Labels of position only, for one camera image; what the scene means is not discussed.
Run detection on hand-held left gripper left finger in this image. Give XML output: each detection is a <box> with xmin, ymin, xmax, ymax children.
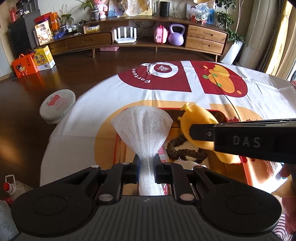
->
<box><xmin>39</xmin><ymin>154</ymin><xmax>141</xmax><ymax>205</ymax></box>

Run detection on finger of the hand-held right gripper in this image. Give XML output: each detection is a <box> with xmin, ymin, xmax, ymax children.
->
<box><xmin>190</xmin><ymin>124</ymin><xmax>215</xmax><ymax>142</ymax></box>

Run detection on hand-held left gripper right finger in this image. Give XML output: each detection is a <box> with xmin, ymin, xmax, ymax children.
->
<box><xmin>154</xmin><ymin>153</ymin><xmax>255</xmax><ymax>202</ymax></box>

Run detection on pink white packet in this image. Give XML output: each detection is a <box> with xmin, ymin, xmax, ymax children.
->
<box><xmin>158</xmin><ymin>145</ymin><xmax>168</xmax><ymax>163</ymax></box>

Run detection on yellow rubber toy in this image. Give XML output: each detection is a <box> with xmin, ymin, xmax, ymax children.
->
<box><xmin>178</xmin><ymin>102</ymin><xmax>241</xmax><ymax>164</ymax></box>

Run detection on brown hair scrunchie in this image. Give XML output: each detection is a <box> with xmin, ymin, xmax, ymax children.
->
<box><xmin>166</xmin><ymin>134</ymin><xmax>208</xmax><ymax>163</ymax></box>

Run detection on red tin box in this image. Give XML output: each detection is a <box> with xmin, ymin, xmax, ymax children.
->
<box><xmin>113</xmin><ymin>107</ymin><xmax>273</xmax><ymax>196</ymax></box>

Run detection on white plush toy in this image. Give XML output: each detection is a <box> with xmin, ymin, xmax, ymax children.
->
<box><xmin>173</xmin><ymin>159</ymin><xmax>207</xmax><ymax>171</ymax></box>

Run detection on white foam net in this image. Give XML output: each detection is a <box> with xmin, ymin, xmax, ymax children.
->
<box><xmin>112</xmin><ymin>105</ymin><xmax>173</xmax><ymax>196</ymax></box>

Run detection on person's right hand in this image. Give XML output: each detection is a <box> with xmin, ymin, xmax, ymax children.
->
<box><xmin>280</xmin><ymin>163</ymin><xmax>296</xmax><ymax>183</ymax></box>

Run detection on printed red white tablecloth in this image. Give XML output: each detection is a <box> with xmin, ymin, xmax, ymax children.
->
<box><xmin>40</xmin><ymin>61</ymin><xmax>296</xmax><ymax>200</ymax></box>

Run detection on purple kettlebell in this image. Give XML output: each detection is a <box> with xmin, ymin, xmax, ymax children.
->
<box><xmin>168</xmin><ymin>24</ymin><xmax>186</xmax><ymax>46</ymax></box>

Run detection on wooden TV cabinet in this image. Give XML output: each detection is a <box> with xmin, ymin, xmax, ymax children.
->
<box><xmin>45</xmin><ymin>16</ymin><xmax>229</xmax><ymax>62</ymax></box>

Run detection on white round stool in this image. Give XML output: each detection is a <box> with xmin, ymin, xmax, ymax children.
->
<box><xmin>39</xmin><ymin>89</ymin><xmax>76</xmax><ymax>124</ymax></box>

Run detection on pink toy case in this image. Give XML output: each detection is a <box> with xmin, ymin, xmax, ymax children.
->
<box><xmin>154</xmin><ymin>25</ymin><xmax>168</xmax><ymax>44</ymax></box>

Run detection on covered standing air conditioner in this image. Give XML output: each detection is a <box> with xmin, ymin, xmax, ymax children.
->
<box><xmin>238</xmin><ymin>0</ymin><xmax>281</xmax><ymax>70</ymax></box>

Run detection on yellow curtain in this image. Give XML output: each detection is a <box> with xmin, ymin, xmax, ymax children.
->
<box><xmin>266</xmin><ymin>0</ymin><xmax>295</xmax><ymax>79</ymax></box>

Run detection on potted green tree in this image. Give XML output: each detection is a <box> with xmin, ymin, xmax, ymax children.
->
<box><xmin>216</xmin><ymin>0</ymin><xmax>247</xmax><ymax>65</ymax></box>

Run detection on white router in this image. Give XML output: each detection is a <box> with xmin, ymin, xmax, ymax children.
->
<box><xmin>114</xmin><ymin>27</ymin><xmax>137</xmax><ymax>44</ymax></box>

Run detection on clear plastic bag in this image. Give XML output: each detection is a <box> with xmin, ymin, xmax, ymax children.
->
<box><xmin>190</xmin><ymin>1</ymin><xmax>216</xmax><ymax>25</ymax></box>

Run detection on black speaker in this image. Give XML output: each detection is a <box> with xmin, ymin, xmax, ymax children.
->
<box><xmin>159</xmin><ymin>1</ymin><xmax>170</xmax><ymax>17</ymax></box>

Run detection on red cap oil bottle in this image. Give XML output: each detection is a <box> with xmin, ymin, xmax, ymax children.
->
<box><xmin>3</xmin><ymin>175</ymin><xmax>33</xmax><ymax>202</ymax></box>

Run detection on grey cloth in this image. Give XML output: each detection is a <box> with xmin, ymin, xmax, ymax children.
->
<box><xmin>0</xmin><ymin>199</ymin><xmax>19</xmax><ymax>241</ymax></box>

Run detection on yellow carton box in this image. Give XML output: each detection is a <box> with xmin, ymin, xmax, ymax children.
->
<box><xmin>32</xmin><ymin>45</ymin><xmax>56</xmax><ymax>71</ymax></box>

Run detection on small white yellow box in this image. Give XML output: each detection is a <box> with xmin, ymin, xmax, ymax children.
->
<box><xmin>83</xmin><ymin>24</ymin><xmax>100</xmax><ymax>34</ymax></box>

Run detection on orange gift box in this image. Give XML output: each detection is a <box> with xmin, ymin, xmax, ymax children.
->
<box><xmin>12</xmin><ymin>53</ymin><xmax>39</xmax><ymax>78</ymax></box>

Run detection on dark teapot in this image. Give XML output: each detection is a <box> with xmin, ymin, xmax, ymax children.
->
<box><xmin>77</xmin><ymin>20</ymin><xmax>88</xmax><ymax>33</ymax></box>

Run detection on pink doll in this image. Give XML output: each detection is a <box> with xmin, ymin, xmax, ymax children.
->
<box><xmin>96</xmin><ymin>0</ymin><xmax>109</xmax><ymax>19</ymax></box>

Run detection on small potted plant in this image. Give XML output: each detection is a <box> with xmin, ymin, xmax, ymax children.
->
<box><xmin>77</xmin><ymin>0</ymin><xmax>100</xmax><ymax>21</ymax></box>

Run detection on yellow snack box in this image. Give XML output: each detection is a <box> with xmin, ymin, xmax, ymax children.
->
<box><xmin>34</xmin><ymin>20</ymin><xmax>52</xmax><ymax>46</ymax></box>

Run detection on thin leafy potted plant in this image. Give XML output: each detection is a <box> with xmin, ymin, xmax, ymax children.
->
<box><xmin>53</xmin><ymin>6</ymin><xmax>74</xmax><ymax>33</ymax></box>

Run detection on orange red gift boxes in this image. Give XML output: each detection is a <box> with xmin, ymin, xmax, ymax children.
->
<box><xmin>34</xmin><ymin>12</ymin><xmax>59</xmax><ymax>32</ymax></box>

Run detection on black cabinet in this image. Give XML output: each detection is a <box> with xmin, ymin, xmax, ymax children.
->
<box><xmin>8</xmin><ymin>15</ymin><xmax>38</xmax><ymax>58</ymax></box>

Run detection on black coffee machine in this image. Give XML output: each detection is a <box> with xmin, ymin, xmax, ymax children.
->
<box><xmin>16</xmin><ymin>0</ymin><xmax>38</xmax><ymax>16</ymax></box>

